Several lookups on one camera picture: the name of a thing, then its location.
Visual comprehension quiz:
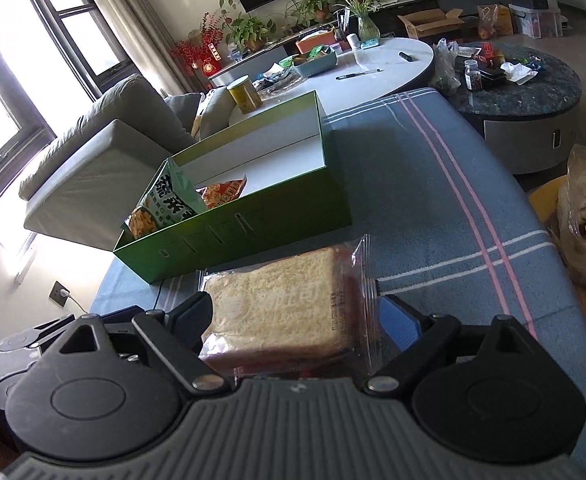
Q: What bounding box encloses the black pen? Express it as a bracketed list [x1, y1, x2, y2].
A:
[336, 68, 384, 81]

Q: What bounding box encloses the blue striped tablecloth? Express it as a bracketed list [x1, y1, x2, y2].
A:
[90, 87, 586, 461]

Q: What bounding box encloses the yellow stool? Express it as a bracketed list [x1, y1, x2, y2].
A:
[528, 177, 568, 226]

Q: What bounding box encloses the spider plant in glass vase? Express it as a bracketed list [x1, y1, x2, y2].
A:
[335, 0, 381, 43]

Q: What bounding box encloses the wall socket with plug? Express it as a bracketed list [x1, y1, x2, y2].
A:
[49, 281, 91, 313]

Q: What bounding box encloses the glass jar with dark contents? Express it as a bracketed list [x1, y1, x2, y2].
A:
[464, 59, 482, 92]

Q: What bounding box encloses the dark round side table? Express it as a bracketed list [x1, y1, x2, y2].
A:
[448, 42, 584, 176]

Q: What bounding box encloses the orange tissue box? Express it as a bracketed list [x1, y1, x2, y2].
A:
[295, 30, 336, 54]

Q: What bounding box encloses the yellow can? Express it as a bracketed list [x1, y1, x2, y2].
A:
[227, 75, 264, 113]

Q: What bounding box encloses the grey sofa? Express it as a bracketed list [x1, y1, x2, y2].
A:
[18, 74, 236, 251]

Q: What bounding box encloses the green cardboard box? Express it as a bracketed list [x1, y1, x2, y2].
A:
[113, 90, 352, 283]

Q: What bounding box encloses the dark framed window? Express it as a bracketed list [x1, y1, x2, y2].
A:
[0, 0, 138, 241]

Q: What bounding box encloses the blue plastic basket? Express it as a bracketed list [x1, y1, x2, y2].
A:
[293, 50, 338, 79]

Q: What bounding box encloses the beige curtain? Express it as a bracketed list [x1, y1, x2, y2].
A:
[73, 0, 188, 97]

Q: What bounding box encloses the open cardboard box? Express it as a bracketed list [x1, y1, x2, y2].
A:
[398, 7, 466, 41]

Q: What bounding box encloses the clear plastic bag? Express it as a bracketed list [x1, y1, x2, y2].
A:
[432, 38, 461, 92]

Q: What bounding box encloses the clear storage box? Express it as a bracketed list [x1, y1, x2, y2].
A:
[509, 4, 564, 38]

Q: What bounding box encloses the red berry decoration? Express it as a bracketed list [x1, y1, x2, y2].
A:
[170, 12, 224, 78]

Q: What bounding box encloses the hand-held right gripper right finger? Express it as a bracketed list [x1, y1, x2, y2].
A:
[364, 294, 532, 395]

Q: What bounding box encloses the grey television cabinet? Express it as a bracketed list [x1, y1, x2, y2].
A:
[208, 0, 516, 88]

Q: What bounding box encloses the orange snack bag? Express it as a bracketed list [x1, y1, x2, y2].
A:
[196, 175, 248, 210]

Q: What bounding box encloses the white oval coffee table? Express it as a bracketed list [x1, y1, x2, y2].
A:
[208, 35, 436, 127]

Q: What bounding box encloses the white crumpled tissue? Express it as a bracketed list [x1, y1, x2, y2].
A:
[500, 61, 538, 86]

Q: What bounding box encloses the green snack bag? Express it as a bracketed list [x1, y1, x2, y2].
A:
[125, 157, 208, 239]

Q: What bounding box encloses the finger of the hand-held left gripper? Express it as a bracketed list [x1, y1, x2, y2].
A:
[23, 314, 81, 348]

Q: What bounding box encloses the potted green plant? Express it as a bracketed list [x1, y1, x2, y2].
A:
[293, 0, 338, 23]
[225, 12, 276, 53]

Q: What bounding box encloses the clear-wrapped bread packet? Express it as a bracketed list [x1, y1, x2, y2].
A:
[197, 234, 381, 380]

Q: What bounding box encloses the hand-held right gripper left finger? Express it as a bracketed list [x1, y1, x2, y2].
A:
[55, 291, 231, 396]

